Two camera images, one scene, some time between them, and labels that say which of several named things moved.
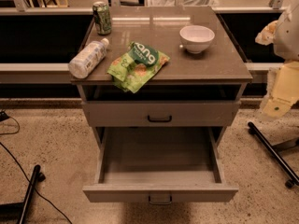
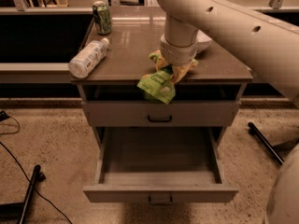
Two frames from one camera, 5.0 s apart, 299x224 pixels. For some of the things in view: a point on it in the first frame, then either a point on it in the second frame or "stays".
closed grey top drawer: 161,113 stays
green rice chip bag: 132,69 -> 159,85
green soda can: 102,17 stays
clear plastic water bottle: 88,58 stays
